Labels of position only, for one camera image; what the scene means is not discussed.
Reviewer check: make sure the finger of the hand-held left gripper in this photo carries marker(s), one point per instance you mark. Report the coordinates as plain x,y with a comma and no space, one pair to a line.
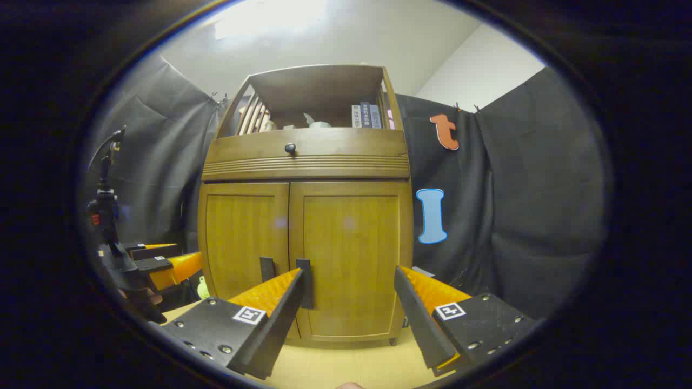
154,252
178,267

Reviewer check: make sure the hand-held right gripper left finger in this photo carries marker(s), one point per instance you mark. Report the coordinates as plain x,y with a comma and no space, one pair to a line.
281,324

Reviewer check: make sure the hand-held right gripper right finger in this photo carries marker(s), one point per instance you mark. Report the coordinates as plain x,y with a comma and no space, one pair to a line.
421,324

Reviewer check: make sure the wooden cabinet door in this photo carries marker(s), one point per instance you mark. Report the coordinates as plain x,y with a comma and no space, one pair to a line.
238,232
351,243

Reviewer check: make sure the wooden double-door shoe cabinet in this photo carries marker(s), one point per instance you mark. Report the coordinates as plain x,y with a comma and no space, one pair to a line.
324,170

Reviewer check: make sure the green frog plush toy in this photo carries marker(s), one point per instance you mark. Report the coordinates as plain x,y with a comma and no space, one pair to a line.
203,288

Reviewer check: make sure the black backdrop cloth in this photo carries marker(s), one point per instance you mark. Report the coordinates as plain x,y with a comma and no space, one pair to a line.
540,189

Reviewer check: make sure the wooden drawer with black knob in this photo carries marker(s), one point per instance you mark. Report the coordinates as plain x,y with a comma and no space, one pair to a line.
335,145

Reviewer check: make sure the white crumpled item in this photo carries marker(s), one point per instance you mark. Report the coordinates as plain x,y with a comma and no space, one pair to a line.
316,123

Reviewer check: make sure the lilac shelf book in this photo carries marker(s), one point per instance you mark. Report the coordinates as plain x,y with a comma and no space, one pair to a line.
376,116

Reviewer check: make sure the grey shelf book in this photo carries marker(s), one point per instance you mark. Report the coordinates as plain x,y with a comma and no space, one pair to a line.
356,116

